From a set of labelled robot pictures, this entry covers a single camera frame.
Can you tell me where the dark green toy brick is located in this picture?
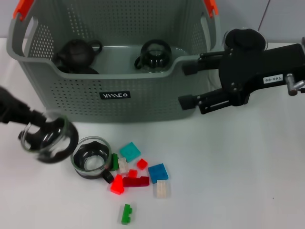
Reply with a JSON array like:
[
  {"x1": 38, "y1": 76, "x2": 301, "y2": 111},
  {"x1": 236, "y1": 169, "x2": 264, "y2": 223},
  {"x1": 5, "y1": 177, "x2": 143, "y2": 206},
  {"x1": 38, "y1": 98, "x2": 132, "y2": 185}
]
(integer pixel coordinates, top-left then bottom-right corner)
[{"x1": 110, "y1": 153, "x2": 120, "y2": 171}]

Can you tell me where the large clear toy brick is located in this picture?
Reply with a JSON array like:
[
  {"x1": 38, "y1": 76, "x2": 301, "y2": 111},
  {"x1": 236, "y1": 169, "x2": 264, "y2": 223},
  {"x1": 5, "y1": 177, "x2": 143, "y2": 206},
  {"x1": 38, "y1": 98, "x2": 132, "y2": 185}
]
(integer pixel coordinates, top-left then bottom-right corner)
[{"x1": 153, "y1": 180, "x2": 172, "y2": 199}]

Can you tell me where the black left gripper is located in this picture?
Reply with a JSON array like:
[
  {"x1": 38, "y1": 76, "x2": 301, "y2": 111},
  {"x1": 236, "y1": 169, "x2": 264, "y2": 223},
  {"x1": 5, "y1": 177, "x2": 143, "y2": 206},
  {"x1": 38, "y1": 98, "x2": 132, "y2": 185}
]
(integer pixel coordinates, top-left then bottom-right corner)
[{"x1": 0, "y1": 86, "x2": 48, "y2": 151}]

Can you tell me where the teal square toy plate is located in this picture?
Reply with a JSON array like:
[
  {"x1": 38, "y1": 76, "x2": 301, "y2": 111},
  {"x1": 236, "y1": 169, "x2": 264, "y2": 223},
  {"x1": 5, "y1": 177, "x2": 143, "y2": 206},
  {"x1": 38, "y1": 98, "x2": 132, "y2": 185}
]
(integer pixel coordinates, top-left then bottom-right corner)
[{"x1": 119, "y1": 141, "x2": 142, "y2": 164}]

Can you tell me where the grey perforated storage basket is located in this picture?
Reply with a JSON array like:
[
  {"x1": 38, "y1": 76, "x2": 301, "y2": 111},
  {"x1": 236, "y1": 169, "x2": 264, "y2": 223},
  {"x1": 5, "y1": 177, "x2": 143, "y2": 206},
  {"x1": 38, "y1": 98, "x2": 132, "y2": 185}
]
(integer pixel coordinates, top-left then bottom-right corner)
[{"x1": 6, "y1": 0, "x2": 221, "y2": 124}]

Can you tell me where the bright orange-red toy brick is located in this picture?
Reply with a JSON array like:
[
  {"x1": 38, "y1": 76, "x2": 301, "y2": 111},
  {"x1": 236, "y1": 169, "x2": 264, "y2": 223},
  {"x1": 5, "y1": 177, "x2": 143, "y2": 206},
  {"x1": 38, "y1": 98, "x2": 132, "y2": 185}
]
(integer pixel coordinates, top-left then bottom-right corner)
[{"x1": 110, "y1": 174, "x2": 125, "y2": 195}]

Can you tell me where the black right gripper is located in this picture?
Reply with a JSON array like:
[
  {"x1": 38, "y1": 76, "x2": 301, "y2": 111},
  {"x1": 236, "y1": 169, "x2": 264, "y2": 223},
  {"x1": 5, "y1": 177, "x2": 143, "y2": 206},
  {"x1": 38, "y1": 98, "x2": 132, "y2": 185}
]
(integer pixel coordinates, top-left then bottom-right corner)
[{"x1": 178, "y1": 44, "x2": 305, "y2": 115}]

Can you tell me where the orange basket handle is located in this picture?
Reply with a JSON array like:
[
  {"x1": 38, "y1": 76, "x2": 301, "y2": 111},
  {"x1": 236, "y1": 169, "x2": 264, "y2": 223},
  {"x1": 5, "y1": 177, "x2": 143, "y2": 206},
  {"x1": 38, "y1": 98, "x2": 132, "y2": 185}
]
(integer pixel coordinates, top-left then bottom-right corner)
[{"x1": 13, "y1": 0, "x2": 219, "y2": 21}]

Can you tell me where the blue toy plate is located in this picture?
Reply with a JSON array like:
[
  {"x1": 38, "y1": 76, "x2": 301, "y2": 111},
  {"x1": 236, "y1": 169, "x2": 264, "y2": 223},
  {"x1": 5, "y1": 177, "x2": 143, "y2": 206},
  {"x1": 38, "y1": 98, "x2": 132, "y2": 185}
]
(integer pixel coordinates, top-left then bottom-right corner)
[{"x1": 147, "y1": 163, "x2": 171, "y2": 184}]

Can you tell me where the green stepped toy brick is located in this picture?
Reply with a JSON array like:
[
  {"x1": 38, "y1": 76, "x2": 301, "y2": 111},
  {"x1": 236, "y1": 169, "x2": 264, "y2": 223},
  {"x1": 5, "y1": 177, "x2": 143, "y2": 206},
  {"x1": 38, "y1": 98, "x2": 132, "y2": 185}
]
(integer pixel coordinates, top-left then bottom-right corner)
[{"x1": 121, "y1": 204, "x2": 133, "y2": 225}]

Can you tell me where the dark clay teapot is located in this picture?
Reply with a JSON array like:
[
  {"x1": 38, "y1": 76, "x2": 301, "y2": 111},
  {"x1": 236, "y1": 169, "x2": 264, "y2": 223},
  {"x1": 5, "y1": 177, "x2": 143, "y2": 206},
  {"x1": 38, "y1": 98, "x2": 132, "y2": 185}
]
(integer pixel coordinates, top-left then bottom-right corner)
[{"x1": 56, "y1": 39, "x2": 103, "y2": 72}]

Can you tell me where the long dark red toy brick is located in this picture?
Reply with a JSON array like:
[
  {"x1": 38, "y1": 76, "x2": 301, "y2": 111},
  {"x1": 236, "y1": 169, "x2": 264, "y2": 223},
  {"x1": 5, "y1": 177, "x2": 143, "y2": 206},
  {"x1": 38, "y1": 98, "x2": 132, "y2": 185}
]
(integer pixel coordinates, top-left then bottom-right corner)
[{"x1": 122, "y1": 176, "x2": 150, "y2": 188}]

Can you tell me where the glass carafe with black lid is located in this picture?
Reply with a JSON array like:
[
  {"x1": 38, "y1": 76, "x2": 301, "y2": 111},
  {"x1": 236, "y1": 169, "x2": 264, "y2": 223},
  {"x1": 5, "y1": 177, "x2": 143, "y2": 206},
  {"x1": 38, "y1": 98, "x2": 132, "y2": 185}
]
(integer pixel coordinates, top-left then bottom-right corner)
[{"x1": 208, "y1": 27, "x2": 269, "y2": 96}]

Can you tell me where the metal plug on right gripper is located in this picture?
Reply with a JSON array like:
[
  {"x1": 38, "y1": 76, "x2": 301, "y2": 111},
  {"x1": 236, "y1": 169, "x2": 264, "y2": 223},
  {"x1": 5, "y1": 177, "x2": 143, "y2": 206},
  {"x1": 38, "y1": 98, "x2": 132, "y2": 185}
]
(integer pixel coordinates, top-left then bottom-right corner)
[{"x1": 285, "y1": 73, "x2": 305, "y2": 96}]

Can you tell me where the small clear toy brick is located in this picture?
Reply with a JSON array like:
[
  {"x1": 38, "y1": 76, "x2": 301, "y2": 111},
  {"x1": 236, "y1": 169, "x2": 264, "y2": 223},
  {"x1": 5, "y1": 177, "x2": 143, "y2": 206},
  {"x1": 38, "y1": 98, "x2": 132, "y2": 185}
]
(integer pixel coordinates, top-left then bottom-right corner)
[{"x1": 118, "y1": 157, "x2": 129, "y2": 174}]

